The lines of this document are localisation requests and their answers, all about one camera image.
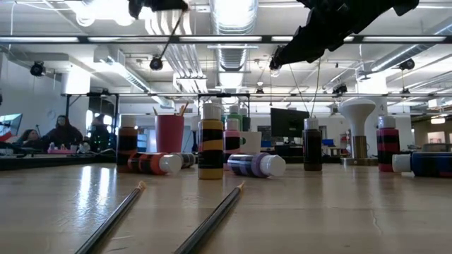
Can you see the large green paint bottle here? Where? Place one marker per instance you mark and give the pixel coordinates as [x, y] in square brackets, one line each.
[236, 115]

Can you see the maroon plastic cup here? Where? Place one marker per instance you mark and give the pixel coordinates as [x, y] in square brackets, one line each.
[169, 134]

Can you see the small blue paint bottle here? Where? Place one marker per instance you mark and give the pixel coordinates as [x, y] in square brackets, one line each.
[427, 164]

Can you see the large dark grey paint bottle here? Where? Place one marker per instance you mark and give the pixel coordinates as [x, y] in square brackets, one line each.
[246, 123]

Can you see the small dark brown paint bottle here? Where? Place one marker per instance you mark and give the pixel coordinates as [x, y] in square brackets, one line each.
[313, 148]

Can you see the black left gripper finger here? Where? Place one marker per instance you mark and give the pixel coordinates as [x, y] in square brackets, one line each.
[176, 5]

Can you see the small pink paint bottle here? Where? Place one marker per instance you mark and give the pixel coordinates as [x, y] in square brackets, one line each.
[232, 139]

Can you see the lit display screen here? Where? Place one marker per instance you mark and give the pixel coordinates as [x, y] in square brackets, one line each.
[10, 123]

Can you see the black overhead beam with lights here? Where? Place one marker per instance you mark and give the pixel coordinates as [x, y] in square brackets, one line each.
[84, 39]

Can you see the black computer monitor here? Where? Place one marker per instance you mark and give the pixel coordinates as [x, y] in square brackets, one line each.
[287, 123]

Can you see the pink tray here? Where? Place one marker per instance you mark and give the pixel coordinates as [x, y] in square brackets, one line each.
[60, 150]

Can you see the white mushroom table lamp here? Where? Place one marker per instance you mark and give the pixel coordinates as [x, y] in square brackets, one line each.
[357, 113]

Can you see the small crimson paint bottle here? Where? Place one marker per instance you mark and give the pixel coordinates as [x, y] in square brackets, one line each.
[387, 144]

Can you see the black neighbouring station frame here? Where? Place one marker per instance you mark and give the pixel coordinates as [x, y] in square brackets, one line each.
[66, 120]

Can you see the small red-orange paint bottle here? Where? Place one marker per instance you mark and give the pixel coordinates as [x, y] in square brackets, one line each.
[152, 164]

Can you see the black aluminium table frame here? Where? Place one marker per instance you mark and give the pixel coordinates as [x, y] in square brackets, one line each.
[35, 163]

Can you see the black ceiling spotlight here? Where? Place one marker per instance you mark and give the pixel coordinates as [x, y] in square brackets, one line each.
[274, 66]
[37, 68]
[407, 64]
[339, 89]
[156, 63]

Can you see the white plastic bin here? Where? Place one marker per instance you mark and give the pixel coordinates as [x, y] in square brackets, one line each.
[254, 143]

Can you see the silver ventilation duct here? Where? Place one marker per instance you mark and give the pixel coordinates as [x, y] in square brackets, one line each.
[233, 60]

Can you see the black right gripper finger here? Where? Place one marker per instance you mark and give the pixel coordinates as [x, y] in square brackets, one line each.
[300, 46]

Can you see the small yellow ochre paint bottle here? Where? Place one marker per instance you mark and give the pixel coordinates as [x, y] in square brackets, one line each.
[210, 141]

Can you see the small purple paint bottle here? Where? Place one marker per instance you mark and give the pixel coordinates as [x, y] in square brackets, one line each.
[247, 165]

